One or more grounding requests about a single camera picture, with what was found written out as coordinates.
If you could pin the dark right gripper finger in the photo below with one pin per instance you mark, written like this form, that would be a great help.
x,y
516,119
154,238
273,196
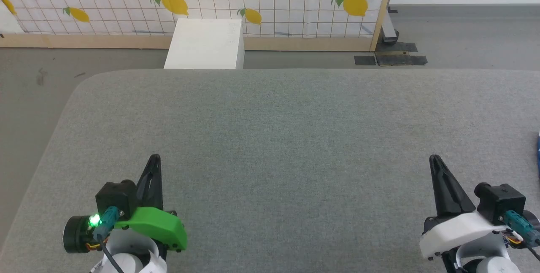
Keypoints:
x,y
457,199
441,193

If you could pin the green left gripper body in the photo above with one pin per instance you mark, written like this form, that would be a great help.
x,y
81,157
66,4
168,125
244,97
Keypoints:
x,y
158,224

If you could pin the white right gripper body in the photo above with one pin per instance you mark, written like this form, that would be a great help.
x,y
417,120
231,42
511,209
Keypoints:
x,y
457,231

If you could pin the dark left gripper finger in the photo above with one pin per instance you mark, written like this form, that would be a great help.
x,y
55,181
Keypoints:
x,y
144,184
157,184

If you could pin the blue and white garment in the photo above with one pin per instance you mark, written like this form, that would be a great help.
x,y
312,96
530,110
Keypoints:
x,y
538,146

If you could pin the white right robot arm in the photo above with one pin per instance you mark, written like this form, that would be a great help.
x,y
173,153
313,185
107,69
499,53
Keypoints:
x,y
485,260

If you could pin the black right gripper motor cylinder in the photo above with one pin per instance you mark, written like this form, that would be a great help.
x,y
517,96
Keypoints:
x,y
533,218

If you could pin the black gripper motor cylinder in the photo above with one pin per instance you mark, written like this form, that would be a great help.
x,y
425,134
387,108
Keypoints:
x,y
76,235
533,218

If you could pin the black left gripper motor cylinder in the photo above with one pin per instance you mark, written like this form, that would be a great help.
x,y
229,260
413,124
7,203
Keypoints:
x,y
76,235

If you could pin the long black floor tape patch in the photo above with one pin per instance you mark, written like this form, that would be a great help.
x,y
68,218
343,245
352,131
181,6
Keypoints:
x,y
400,60

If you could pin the grey upholstered sofa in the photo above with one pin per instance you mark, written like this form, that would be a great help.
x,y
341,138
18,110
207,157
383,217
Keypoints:
x,y
295,146

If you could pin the white rectangular box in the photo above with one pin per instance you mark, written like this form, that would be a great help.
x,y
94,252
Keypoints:
x,y
204,45

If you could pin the small black floor tape patch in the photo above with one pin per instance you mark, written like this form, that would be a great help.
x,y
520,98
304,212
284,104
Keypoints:
x,y
365,60

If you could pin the grey metal base bar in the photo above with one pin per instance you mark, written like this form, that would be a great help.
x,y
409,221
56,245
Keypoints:
x,y
389,28

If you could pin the white panel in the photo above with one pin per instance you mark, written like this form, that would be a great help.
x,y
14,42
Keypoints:
x,y
7,22

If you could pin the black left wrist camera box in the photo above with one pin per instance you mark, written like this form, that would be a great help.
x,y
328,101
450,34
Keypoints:
x,y
116,197

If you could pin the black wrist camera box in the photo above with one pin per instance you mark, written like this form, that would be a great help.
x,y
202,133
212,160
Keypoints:
x,y
116,197
502,203

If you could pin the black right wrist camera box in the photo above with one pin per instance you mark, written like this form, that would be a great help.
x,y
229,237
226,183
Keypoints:
x,y
502,203

